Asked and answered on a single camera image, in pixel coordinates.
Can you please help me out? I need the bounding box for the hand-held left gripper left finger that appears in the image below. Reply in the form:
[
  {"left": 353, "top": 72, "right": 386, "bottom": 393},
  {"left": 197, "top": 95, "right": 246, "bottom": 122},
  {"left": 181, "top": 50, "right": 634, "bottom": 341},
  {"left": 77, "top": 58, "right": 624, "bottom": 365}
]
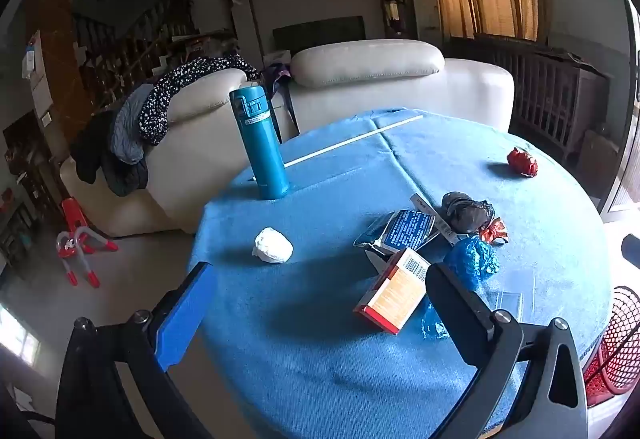
[{"left": 55, "top": 261, "right": 219, "bottom": 439}]

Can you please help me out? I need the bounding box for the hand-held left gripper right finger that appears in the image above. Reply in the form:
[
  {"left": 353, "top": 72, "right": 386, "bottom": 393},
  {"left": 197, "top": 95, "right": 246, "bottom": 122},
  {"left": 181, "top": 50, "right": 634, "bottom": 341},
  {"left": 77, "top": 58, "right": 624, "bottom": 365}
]
[{"left": 426, "top": 262, "right": 589, "bottom": 439}]

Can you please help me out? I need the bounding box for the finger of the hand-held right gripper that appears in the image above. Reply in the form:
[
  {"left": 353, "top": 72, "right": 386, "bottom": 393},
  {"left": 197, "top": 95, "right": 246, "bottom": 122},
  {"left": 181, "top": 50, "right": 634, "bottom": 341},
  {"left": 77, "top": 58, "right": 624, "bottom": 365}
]
[{"left": 621, "top": 234, "right": 640, "bottom": 266}]

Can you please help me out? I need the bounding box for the orange and white box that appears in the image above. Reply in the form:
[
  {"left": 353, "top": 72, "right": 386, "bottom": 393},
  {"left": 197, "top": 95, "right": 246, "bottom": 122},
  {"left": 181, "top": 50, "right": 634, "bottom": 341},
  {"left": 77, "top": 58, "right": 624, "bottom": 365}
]
[{"left": 353, "top": 247, "right": 432, "bottom": 336}]

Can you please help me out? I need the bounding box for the blue plastic bag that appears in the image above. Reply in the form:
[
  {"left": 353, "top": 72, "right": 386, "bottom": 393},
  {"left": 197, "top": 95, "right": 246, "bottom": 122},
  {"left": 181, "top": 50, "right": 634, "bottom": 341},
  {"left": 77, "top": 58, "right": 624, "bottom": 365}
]
[{"left": 442, "top": 235, "right": 501, "bottom": 292}]

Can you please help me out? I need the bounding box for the orange wrapper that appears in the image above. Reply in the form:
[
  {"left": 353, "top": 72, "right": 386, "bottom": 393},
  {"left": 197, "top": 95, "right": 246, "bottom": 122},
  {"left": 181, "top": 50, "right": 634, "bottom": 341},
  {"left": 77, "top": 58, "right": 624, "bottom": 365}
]
[{"left": 479, "top": 218, "right": 509, "bottom": 245}]

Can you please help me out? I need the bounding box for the blue crushed cardboard box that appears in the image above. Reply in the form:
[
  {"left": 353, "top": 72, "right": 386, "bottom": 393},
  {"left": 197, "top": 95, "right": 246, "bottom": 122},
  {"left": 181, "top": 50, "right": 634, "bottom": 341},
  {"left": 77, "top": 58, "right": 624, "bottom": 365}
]
[{"left": 353, "top": 209, "right": 438, "bottom": 265}]

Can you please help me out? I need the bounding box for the red mesh wastebasket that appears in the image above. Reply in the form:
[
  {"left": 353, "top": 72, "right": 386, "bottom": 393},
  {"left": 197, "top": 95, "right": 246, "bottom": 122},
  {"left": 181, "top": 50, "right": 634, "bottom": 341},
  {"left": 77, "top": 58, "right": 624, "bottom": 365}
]
[{"left": 582, "top": 285, "right": 640, "bottom": 407}]

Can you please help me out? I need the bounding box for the black plastic bag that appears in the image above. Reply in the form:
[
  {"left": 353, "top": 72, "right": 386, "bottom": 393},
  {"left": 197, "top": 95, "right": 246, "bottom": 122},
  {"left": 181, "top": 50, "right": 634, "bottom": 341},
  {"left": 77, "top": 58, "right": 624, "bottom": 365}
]
[{"left": 441, "top": 192, "right": 496, "bottom": 235}]

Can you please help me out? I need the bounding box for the white paper ball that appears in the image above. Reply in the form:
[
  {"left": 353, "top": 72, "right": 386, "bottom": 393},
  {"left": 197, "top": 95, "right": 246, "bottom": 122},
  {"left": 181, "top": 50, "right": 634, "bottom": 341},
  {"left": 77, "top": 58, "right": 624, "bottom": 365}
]
[{"left": 251, "top": 227, "right": 294, "bottom": 265}]

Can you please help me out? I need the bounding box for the red wrapper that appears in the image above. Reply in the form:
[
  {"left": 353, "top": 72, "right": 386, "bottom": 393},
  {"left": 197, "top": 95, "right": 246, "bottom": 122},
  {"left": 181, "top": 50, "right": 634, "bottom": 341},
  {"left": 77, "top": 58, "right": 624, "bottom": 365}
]
[{"left": 506, "top": 147, "right": 539, "bottom": 178}]

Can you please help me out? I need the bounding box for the blue plastic scrap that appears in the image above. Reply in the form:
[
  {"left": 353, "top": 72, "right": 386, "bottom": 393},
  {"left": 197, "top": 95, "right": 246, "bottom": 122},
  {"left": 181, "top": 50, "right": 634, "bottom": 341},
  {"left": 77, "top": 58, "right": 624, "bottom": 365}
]
[{"left": 419, "top": 301, "right": 451, "bottom": 340}]

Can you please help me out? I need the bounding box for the glass door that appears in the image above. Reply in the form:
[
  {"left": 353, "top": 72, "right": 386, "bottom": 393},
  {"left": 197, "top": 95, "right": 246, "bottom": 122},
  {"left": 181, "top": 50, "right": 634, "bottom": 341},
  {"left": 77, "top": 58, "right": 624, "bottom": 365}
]
[{"left": 602, "top": 0, "right": 640, "bottom": 225}]

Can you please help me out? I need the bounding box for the clear plastic wrapper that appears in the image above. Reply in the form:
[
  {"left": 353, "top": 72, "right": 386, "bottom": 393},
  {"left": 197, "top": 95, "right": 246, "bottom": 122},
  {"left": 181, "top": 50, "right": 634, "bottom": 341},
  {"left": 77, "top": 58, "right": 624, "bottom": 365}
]
[{"left": 492, "top": 269, "right": 538, "bottom": 320}]

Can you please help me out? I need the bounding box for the white paper strip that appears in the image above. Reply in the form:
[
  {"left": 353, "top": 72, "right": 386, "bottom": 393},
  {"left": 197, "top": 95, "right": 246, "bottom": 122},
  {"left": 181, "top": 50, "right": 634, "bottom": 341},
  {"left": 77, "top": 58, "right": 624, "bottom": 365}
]
[{"left": 410, "top": 193, "right": 458, "bottom": 245}]

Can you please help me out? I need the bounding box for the red and white toy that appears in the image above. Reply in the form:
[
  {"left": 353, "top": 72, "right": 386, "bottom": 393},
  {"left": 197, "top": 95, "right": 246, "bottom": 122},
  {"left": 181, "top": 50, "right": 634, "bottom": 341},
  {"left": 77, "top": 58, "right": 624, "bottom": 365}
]
[{"left": 56, "top": 198, "right": 120, "bottom": 288}]

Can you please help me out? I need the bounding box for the teal thermos bottle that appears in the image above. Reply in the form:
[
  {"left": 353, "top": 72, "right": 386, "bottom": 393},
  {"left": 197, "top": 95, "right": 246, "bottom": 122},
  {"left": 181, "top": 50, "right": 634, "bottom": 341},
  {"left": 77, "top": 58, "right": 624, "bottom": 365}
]
[{"left": 229, "top": 86, "right": 291, "bottom": 201}]

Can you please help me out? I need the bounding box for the wooden crib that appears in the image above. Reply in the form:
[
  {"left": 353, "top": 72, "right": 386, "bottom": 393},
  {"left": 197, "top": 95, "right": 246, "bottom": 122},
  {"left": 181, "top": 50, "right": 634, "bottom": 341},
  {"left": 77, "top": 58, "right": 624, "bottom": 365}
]
[{"left": 450, "top": 36, "right": 611, "bottom": 160}]

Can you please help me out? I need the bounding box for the black garment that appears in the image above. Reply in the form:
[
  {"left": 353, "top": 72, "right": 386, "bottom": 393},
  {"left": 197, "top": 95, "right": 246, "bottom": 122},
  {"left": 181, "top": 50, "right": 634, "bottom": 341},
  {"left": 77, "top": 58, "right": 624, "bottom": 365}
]
[{"left": 70, "top": 112, "right": 150, "bottom": 197}]

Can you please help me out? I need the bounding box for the grey knit garment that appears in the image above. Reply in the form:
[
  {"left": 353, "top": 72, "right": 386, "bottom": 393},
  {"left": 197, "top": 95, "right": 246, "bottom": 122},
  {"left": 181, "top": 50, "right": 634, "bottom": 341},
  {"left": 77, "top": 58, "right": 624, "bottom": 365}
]
[{"left": 111, "top": 84, "right": 156, "bottom": 165}]

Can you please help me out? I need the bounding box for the white stick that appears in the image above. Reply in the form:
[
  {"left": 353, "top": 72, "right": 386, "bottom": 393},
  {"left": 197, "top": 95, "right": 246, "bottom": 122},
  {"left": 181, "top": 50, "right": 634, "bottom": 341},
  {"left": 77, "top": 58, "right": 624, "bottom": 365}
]
[{"left": 284, "top": 115, "right": 423, "bottom": 167}]

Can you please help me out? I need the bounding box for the dark floral garment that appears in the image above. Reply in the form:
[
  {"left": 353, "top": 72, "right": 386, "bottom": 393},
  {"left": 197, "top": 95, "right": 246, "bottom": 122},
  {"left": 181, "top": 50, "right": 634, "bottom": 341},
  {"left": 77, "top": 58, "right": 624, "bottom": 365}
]
[{"left": 139, "top": 56, "right": 261, "bottom": 146}]

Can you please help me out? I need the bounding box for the purple bag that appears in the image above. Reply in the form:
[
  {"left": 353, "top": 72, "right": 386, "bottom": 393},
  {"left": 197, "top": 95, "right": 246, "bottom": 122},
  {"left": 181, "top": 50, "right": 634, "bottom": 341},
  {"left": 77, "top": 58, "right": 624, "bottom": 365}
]
[{"left": 260, "top": 62, "right": 301, "bottom": 142}]

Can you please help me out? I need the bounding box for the white leather sofa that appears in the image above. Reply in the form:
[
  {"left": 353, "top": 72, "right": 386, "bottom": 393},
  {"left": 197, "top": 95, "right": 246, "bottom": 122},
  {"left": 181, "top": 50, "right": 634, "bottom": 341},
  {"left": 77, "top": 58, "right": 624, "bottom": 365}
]
[{"left": 60, "top": 39, "right": 516, "bottom": 237}]

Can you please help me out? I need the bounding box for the wooden staircase railing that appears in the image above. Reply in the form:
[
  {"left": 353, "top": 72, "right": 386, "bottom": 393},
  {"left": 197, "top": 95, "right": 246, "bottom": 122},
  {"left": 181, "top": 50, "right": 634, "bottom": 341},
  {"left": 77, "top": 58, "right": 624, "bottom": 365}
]
[{"left": 72, "top": 0, "right": 196, "bottom": 110}]

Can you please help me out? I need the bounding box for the white standing air conditioner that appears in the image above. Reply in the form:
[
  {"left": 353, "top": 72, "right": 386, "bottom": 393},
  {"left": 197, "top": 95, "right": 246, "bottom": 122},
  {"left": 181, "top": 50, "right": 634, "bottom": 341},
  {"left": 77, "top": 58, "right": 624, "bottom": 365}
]
[{"left": 410, "top": 0, "right": 443, "bottom": 42}]

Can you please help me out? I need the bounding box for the black television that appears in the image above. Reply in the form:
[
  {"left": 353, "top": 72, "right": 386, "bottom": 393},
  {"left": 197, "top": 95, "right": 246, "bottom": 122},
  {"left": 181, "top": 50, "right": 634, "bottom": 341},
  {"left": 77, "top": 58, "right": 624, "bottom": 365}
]
[{"left": 272, "top": 16, "right": 366, "bottom": 52}]

